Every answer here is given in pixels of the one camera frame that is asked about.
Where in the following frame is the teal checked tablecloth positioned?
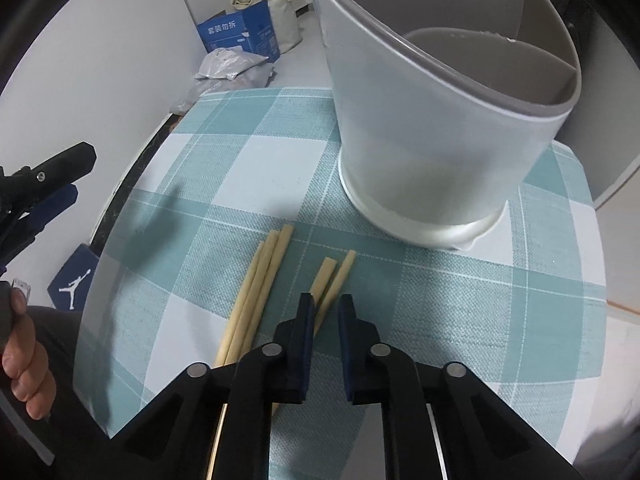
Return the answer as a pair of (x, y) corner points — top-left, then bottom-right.
(75, 87), (608, 480)

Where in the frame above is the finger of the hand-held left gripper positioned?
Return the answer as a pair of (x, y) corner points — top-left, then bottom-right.
(0, 183), (80, 273)
(0, 141), (97, 221)

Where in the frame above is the blue cardboard box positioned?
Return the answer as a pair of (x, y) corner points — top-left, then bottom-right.
(196, 0), (281, 63)

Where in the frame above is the clear plastic bag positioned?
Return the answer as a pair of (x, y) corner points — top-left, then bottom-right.
(170, 67), (278, 116)

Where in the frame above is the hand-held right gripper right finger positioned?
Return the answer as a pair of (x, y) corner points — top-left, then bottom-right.
(336, 294), (586, 480)

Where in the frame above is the white oval utensil holder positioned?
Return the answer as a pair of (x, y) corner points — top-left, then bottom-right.
(300, 0), (585, 252)

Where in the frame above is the person's left hand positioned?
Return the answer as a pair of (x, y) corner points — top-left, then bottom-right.
(0, 290), (58, 421)

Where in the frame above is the white sack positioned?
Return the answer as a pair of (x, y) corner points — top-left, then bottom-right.
(270, 0), (303, 55)

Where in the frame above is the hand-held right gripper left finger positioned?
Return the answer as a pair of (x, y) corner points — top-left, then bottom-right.
(107, 292), (318, 480)

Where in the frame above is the navy slide sandal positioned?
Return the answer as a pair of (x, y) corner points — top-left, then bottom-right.
(47, 243), (99, 311)

